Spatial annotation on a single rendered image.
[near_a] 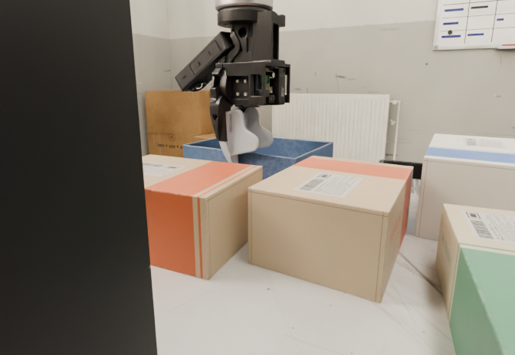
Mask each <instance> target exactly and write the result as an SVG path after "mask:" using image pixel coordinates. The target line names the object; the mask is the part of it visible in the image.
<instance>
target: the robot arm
mask: <svg viewBox="0 0 515 355"><path fill-rule="evenodd" d="M273 8H274V0H215V10H216V11H217V12H218V14H217V17H218V26H220V27H223V28H230V29H231V32H226V31H220V32H219V33H218V34H217V35H216V36H215V37H214V38H213V39H212V40H211V41H210V42H209V43H208V44H207V45H206V46H205V47H204V48H203V49H202V50H201V51H200V52H199V53H198V54H197V55H196V56H195V57H194V58H193V59H192V60H191V61H190V62H189V63H188V64H187V65H186V66H185V67H184V68H183V69H182V70H181V71H180V72H179V73H178V74H177V75H176V76H175V79H176V81H177V83H178V85H179V87H180V89H181V91H182V92H184V91H191V92H196V91H199V90H201V89H202V88H204V87H205V86H206V85H207V84H208V83H209V82H210V81H211V80H212V87H211V88H210V94H211V99H210V116H211V120H212V126H213V128H214V131H215V135H216V139H217V140H218V141H219V143H220V146H221V150H222V152H223V153H224V155H225V158H226V160H227V161H228V162H229V163H239V158H238V154H242V153H250V152H254V151H256V150H257V149H261V148H265V147H269V146H270V145H271V144H272V143H273V135H272V133H271V132H270V131H268V130H266V129H264V128H263V127H262V126H261V123H260V113H259V111H258V109H257V108H255V107H260V106H266V105H283V104H285V103H290V64H285V61H282V60H279V28H280V27H285V18H286V15H278V14H277V13H276V12H274V11H273ZM285 75H287V94H285ZM233 105H235V106H236V107H239V108H238V109H233V110H231V107H232V106H233Z"/></svg>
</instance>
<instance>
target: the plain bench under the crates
mask: <svg viewBox="0 0 515 355"><path fill-rule="evenodd" d="M420 185H421V180H420V179H412V190H411V197H410V205H409V212H408V226H407V230H406V233H405V236H404V238H403V241H402V245H401V247H400V249H399V253H398V256H397V259H396V260H395V264H394V267H393V269H392V273H391V275H390V278H389V282H388V284H387V286H386V289H385V293H384V295H383V298H382V301H381V303H377V302H375V301H371V300H367V299H365V298H362V297H357V296H355V295H352V294H347V293H345V292H342V291H338V290H334V289H332V288H328V287H324V286H322V285H319V284H314V283H312V282H309V281H305V280H302V279H299V278H295V277H291V276H289V275H286V274H281V273H279V272H276V271H272V270H269V269H266V268H262V267H258V266H256V265H252V264H249V263H248V242H247V243H246V244H245V245H244V246H243V247H242V248H241V249H240V250H239V251H238V252H237V253H236V254H235V255H234V256H233V257H232V258H231V259H230V260H229V261H228V262H227V263H226V264H225V265H224V266H222V267H221V268H220V269H219V270H218V271H217V272H216V273H215V274H214V275H213V276H212V277H211V278H210V279H209V280H205V279H202V278H197V277H193V276H191V275H187V274H182V273H178V272H176V271H170V270H167V269H164V268H159V267H156V266H152V265H150V266H151V276H152V286H153V305H154V314H155V325H156V344H157V353H158V355H456V353H455V350H454V344H453V340H452V336H451V330H450V326H449V323H448V316H447V313H446V309H445V305H444V299H443V295H442V292H441V285H440V281H439V278H438V272H437V268H436V264H435V260H436V254H437V248H438V241H435V240H431V239H427V238H420V237H416V236H415V226H416V219H417V212H418V199H419V192H420Z"/></svg>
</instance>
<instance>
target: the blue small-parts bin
mask: <svg viewBox="0 0 515 355"><path fill-rule="evenodd" d="M311 156H324V157H331V158H333V142H326V141H317V140H301V139H291V138H283V137H274V136H273V143H272V144H271V145H270V146H269V147H265V148H261V149H257V150H256V151H254V152H250V153H242V154H238V158H239V163H240V164H248V165H255V166H263V167H262V180H264V179H266V178H268V177H270V176H272V175H274V174H276V173H278V172H280V171H282V170H284V169H286V168H288V167H290V166H292V165H294V164H296V163H298V162H301V161H303V160H305V159H307V158H309V157H311ZM183 158H188V159H203V160H210V161H218V162H226V163H228V161H227V160H226V158H225V155H224V153H223V152H222V150H221V146H220V143H219V141H218V140H217V139H216V138H212V139H208V140H202V141H198V142H194V143H187V144H184V145H183Z"/></svg>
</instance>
